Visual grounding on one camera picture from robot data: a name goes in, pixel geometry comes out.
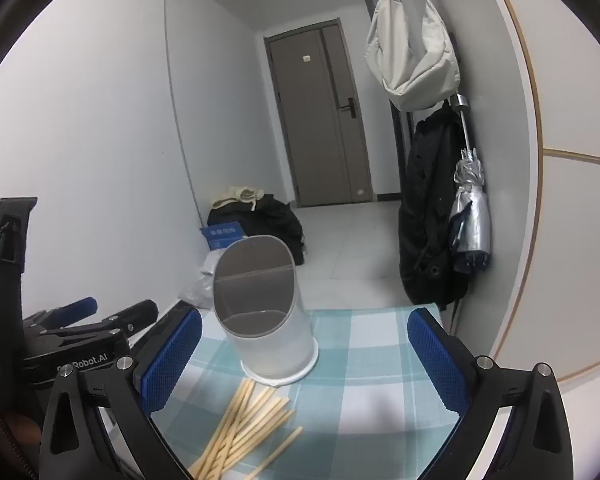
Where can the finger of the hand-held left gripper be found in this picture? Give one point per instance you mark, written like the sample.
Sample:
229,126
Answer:
137,312
80,306

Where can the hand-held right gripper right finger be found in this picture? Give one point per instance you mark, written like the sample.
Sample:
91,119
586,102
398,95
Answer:
437,360

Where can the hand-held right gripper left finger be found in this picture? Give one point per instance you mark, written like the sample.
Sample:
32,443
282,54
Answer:
172,360

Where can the pile of wooden chopsticks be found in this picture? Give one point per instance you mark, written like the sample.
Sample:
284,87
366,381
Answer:
245,425

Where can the translucent white utensil holder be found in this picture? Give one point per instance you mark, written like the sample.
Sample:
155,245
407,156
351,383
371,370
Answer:
275,350

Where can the person's left forearm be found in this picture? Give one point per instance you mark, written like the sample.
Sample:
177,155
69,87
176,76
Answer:
10,430

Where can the white plastic bag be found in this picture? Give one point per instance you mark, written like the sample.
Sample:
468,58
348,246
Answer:
200,285

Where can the teal checkered tablecloth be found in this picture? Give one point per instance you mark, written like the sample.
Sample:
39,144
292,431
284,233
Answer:
360,360

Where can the blue cardboard box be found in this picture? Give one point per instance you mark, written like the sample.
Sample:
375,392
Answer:
220,234

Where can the silver folded umbrella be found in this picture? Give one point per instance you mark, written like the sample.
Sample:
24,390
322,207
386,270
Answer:
472,220

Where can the beige cloth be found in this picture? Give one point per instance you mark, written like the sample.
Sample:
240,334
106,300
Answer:
240,194

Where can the black hanging coat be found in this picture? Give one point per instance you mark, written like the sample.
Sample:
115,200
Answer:
427,200

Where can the black bag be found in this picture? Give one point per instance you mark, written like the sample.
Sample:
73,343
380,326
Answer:
275,220

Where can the white panel with gold trim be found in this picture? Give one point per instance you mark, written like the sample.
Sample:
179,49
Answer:
570,260

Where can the grey-brown door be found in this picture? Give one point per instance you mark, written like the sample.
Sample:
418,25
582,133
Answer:
315,135

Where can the white hanging bag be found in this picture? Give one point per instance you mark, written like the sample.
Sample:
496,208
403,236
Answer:
410,50

